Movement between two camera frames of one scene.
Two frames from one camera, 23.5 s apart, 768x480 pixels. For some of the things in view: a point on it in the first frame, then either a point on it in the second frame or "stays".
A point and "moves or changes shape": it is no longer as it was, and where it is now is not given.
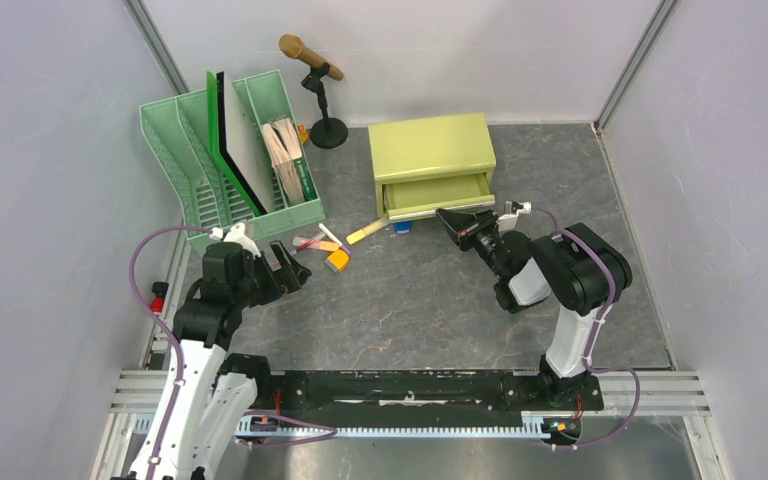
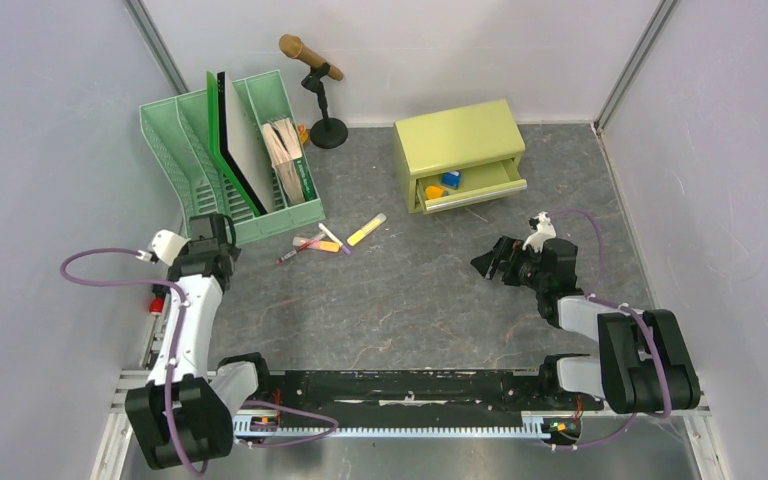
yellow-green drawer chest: (427, 164) moves or changes shape
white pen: (334, 238) stays
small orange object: (302, 130) stays
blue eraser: (403, 227) -> (450, 179)
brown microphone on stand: (332, 132) stays
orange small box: (339, 259) -> (434, 192)
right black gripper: (463, 229) -> (505, 249)
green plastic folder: (214, 141) stays
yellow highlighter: (363, 232) stays
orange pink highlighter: (315, 244) stays
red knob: (157, 302) stays
